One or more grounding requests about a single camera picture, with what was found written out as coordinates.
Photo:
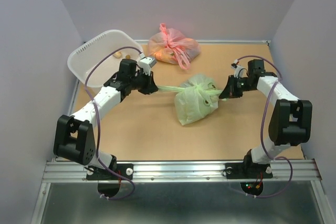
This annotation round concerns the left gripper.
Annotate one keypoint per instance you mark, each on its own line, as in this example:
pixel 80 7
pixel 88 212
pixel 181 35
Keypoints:
pixel 148 86

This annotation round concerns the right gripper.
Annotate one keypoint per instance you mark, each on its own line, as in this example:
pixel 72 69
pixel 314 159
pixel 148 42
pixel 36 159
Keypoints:
pixel 231 91

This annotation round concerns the green plastic bag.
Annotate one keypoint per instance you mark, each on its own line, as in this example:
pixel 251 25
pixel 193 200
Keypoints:
pixel 195 98

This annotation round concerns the white plastic basket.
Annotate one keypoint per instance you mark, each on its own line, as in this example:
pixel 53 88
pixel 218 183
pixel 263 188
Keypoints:
pixel 82 61

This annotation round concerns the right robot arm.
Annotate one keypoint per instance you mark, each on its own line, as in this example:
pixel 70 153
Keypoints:
pixel 289 125

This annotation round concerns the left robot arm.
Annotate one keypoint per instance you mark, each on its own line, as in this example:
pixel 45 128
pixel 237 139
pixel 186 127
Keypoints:
pixel 78 135

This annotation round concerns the pink tied plastic bag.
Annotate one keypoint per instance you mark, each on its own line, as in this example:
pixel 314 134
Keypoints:
pixel 171 46

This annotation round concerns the small beige fake garlic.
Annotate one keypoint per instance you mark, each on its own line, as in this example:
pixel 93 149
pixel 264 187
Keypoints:
pixel 117 54

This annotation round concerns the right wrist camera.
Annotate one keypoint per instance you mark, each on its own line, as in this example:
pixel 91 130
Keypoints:
pixel 239 71

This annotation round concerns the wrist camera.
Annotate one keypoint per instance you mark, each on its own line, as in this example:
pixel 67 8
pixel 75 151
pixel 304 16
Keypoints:
pixel 146 63
pixel 239 71

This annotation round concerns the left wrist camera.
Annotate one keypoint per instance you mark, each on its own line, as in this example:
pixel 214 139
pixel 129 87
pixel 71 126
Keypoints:
pixel 146 63

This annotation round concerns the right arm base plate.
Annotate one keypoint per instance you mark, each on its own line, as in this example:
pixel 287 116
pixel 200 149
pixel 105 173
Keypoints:
pixel 242 171

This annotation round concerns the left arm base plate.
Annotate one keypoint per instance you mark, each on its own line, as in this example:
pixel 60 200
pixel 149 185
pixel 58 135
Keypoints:
pixel 123 169

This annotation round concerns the aluminium front rail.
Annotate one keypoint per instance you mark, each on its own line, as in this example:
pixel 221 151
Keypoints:
pixel 165 172

